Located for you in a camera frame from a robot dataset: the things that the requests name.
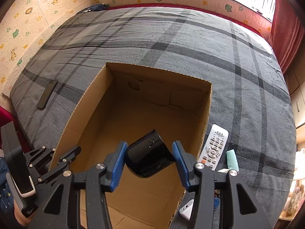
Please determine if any large white charger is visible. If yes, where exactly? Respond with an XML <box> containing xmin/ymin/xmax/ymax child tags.
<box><xmin>179</xmin><ymin>199</ymin><xmax>194</xmax><ymax>221</ymax></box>

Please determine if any cream wardrobe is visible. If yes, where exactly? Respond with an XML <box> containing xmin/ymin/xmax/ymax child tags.
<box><xmin>284</xmin><ymin>52</ymin><xmax>305</xmax><ymax>146</ymax></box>

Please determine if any red curtain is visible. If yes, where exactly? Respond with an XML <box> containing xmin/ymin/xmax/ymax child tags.
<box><xmin>268</xmin><ymin>0</ymin><xmax>304</xmax><ymax>73</ymax></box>

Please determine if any black cylindrical speaker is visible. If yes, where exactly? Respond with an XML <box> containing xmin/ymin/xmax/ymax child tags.
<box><xmin>125</xmin><ymin>129</ymin><xmax>175</xmax><ymax>178</ymax></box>

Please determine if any mint green tube bottle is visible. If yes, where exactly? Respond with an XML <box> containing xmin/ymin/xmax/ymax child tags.
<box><xmin>226</xmin><ymin>149</ymin><xmax>239</xmax><ymax>172</ymax></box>

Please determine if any dark blue cloth bundle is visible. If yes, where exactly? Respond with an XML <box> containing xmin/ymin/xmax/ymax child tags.
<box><xmin>77</xmin><ymin>3</ymin><xmax>110</xmax><ymax>14</ymax></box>

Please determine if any metal keyring with beads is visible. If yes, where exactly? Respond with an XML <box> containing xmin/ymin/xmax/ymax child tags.
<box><xmin>214</xmin><ymin>189</ymin><xmax>221</xmax><ymax>197</ymax></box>

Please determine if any brown cardboard box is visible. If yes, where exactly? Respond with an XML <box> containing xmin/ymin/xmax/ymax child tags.
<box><xmin>51</xmin><ymin>63</ymin><xmax>212</xmax><ymax>228</ymax></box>

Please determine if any white remote control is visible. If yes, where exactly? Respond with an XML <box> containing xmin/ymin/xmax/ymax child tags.
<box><xmin>198</xmin><ymin>124</ymin><xmax>229</xmax><ymax>171</ymax></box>

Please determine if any grey plaid bed sheet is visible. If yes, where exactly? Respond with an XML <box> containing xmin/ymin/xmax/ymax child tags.
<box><xmin>10</xmin><ymin>7</ymin><xmax>296</xmax><ymax>225</ymax></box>

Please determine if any black smartphone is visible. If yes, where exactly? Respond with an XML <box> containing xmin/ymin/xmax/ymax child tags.
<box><xmin>37</xmin><ymin>80</ymin><xmax>57</xmax><ymax>110</ymax></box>

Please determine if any small white plug adapter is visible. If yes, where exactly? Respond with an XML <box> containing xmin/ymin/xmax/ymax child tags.
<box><xmin>218</xmin><ymin>169</ymin><xmax>230</xmax><ymax>173</ymax></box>

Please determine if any person left hand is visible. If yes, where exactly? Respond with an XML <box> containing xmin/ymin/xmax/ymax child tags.
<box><xmin>14</xmin><ymin>200</ymin><xmax>36</xmax><ymax>227</ymax></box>

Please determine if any blue oval key fob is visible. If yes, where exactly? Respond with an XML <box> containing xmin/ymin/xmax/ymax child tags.
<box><xmin>213</xmin><ymin>197</ymin><xmax>220</xmax><ymax>211</ymax></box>

